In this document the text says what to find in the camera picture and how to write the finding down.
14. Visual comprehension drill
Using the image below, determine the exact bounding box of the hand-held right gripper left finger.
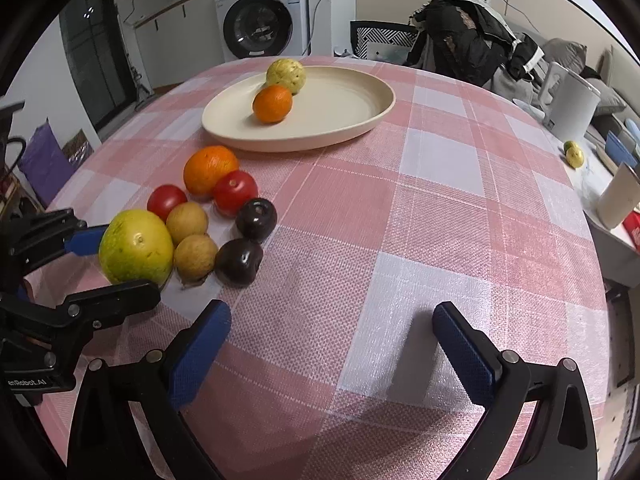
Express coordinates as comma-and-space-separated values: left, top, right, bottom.
66, 299, 233, 480

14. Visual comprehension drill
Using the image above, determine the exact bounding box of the small red tomato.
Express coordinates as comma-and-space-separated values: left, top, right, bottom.
146, 185, 189, 222

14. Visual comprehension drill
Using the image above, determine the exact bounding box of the white washing machine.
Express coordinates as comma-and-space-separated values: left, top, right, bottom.
214, 0, 310, 63

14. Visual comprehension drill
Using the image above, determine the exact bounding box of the dark purple plum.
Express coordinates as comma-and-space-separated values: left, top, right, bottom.
215, 238, 264, 286
235, 197, 278, 241

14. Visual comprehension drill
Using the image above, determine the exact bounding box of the yellow speckled round fruit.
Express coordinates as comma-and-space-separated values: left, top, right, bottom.
265, 58, 307, 95

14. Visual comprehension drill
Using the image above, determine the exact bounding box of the grey sofa cushion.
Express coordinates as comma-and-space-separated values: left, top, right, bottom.
542, 37, 588, 76

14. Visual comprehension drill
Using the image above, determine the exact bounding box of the brown patterned bag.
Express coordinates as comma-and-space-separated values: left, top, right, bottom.
62, 130, 96, 168

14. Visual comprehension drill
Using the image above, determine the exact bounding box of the purple bag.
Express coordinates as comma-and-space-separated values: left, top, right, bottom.
22, 119, 76, 206

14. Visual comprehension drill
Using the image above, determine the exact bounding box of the white paper cup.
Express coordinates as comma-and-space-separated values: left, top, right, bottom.
595, 162, 640, 231

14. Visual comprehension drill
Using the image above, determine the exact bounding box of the pink checked tablecloth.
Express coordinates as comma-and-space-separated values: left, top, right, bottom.
22, 55, 613, 480

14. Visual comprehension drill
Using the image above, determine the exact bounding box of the white marble side table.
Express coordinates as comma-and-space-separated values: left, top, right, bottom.
515, 97, 640, 261

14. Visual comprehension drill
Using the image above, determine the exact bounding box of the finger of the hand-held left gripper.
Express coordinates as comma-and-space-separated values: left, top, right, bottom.
7, 209, 109, 281
30, 280, 162, 367

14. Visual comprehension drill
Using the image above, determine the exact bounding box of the small orange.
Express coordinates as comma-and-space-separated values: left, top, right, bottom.
252, 85, 294, 124

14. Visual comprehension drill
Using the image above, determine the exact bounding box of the large red tomato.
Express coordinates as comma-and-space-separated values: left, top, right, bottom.
213, 170, 260, 218

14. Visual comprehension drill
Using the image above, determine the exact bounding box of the large green-yellow guava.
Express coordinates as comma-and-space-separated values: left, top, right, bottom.
98, 209, 175, 288

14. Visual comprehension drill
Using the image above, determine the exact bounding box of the dark glass door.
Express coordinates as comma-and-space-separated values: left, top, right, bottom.
59, 0, 137, 136

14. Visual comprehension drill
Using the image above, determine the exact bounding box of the pile of dark clothes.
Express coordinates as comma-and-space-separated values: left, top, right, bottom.
404, 0, 546, 92

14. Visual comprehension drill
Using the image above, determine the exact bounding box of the white electric kettle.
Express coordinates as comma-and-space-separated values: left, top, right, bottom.
537, 61, 601, 142

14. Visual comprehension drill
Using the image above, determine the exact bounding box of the cream oval plate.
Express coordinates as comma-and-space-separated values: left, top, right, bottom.
201, 66, 397, 153

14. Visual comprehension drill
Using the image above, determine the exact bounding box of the blue container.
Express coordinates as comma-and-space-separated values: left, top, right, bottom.
605, 130, 640, 166

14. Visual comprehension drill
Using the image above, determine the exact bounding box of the tan round fruit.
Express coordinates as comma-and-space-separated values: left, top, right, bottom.
173, 234, 219, 282
165, 201, 209, 245

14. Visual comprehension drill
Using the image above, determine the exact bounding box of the large orange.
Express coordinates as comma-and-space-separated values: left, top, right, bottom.
183, 145, 240, 198

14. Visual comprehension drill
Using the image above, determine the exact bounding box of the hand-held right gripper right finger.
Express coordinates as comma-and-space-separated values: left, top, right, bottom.
432, 301, 598, 480

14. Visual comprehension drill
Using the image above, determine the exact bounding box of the kitchen counter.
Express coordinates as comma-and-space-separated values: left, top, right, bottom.
132, 0, 221, 26

